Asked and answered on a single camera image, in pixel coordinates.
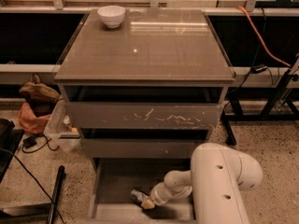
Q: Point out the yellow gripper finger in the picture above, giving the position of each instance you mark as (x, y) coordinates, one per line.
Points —
(148, 204)

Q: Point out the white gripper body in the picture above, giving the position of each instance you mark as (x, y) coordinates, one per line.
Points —
(158, 196)

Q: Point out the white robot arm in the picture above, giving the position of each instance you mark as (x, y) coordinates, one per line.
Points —
(215, 179)

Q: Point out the grey open bottom drawer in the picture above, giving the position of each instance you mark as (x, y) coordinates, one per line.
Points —
(115, 179)

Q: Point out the grey middle drawer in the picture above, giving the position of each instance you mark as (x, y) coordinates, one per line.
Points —
(148, 149)

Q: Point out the grey top drawer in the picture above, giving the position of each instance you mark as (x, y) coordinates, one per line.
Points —
(143, 116)

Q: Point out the grey drawer cabinet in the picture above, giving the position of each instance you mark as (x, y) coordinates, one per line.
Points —
(162, 56)

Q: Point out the black metal leg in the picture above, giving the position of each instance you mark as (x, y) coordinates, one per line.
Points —
(55, 195)

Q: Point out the clear plastic bin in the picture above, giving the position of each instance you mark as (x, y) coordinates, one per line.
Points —
(58, 129)

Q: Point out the black power adapter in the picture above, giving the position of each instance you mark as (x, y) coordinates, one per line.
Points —
(29, 142)

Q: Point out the orange cloth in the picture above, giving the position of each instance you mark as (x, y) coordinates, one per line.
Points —
(30, 122)

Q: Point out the black case left edge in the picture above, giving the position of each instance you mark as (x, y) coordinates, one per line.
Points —
(10, 138)

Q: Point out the white ceramic bowl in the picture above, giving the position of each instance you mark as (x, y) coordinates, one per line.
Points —
(111, 16)

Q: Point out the black table frame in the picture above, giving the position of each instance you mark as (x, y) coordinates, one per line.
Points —
(280, 96)

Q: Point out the black box on rail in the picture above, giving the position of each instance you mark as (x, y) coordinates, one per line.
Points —
(256, 69)

